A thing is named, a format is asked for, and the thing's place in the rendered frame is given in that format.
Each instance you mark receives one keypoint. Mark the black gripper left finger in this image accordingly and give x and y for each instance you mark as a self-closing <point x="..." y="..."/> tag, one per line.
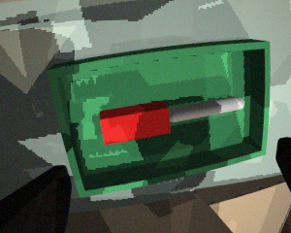
<point x="41" y="206"/>

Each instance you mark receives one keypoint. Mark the green tray floor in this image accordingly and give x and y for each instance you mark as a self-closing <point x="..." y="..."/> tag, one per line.
<point x="177" y="81"/>

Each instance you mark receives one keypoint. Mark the red-headed stop pin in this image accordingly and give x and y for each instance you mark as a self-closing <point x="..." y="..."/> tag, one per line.
<point x="153" y="118"/>

